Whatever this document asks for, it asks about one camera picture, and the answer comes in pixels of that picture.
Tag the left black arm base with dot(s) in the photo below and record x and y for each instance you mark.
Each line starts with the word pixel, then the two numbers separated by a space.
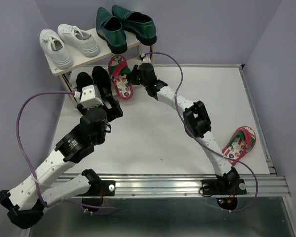
pixel 93 192

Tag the black lace shoe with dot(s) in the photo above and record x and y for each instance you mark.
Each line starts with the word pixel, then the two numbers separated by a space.
pixel 102 81
pixel 83 80

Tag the left white sneaker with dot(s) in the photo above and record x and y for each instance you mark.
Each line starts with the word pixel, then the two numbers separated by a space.
pixel 53 47

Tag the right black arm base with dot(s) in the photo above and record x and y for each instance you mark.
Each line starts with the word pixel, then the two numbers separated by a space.
pixel 226 196

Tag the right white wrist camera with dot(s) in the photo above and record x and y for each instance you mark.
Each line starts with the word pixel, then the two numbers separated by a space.
pixel 145 58

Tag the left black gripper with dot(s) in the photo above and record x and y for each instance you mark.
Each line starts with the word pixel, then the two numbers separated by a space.
pixel 114 112

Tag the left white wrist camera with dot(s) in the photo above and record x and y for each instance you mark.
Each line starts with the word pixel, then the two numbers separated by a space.
pixel 90 97

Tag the pink patterned sandal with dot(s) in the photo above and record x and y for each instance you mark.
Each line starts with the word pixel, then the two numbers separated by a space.
pixel 241 142
pixel 118 70

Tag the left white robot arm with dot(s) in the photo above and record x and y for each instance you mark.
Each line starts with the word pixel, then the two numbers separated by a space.
pixel 27 202

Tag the green loafer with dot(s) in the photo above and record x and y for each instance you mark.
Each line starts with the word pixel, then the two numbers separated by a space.
pixel 138 23
pixel 110 29

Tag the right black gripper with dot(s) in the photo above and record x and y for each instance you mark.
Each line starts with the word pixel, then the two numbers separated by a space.
pixel 130 76

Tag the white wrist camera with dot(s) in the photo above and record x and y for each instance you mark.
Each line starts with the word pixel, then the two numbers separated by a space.
pixel 145 58
pixel 90 97

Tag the white two-tier shoe shelf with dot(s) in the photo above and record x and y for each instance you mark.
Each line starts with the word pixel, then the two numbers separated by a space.
pixel 81 60

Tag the white sneaker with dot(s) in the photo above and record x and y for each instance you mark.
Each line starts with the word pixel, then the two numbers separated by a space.
pixel 53 47
pixel 79 39

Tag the aluminium mounting rail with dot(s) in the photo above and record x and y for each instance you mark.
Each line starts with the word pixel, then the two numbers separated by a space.
pixel 187 186

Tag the right white sneaker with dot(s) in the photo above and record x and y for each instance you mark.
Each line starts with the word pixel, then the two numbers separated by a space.
pixel 79 39

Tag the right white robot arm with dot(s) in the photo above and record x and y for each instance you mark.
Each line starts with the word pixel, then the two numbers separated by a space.
pixel 196 123

